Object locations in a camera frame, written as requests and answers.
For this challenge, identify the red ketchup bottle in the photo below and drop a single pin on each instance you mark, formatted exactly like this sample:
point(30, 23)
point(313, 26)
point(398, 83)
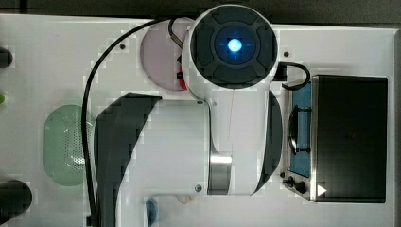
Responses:
point(180, 77)

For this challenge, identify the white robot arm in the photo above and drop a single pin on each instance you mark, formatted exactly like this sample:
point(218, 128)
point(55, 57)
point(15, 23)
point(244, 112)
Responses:
point(224, 140)

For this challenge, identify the grey round plate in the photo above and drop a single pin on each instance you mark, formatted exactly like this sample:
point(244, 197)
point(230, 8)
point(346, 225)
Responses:
point(161, 52)

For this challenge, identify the peeled toy banana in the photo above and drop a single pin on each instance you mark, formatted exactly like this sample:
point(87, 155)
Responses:
point(184, 199)

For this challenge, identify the blue bowl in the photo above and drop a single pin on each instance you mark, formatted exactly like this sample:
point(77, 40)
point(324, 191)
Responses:
point(152, 211)

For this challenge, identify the black toaster oven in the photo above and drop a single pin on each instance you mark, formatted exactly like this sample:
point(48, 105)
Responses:
point(336, 139)

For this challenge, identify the green perforated colander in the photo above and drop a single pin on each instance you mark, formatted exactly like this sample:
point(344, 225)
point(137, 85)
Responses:
point(63, 157)

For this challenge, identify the green toy lime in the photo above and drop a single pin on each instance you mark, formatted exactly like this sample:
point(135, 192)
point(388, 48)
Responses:
point(2, 99)

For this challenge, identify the black cylinder upper post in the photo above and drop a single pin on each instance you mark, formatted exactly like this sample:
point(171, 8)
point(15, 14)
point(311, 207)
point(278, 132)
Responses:
point(6, 58)

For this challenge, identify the black cylinder post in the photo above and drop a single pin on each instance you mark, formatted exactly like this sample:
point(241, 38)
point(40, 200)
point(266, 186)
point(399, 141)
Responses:
point(15, 199)
point(6, 58)

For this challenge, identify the black cylinder lower post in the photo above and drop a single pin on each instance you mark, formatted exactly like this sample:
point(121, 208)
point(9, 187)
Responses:
point(15, 199)

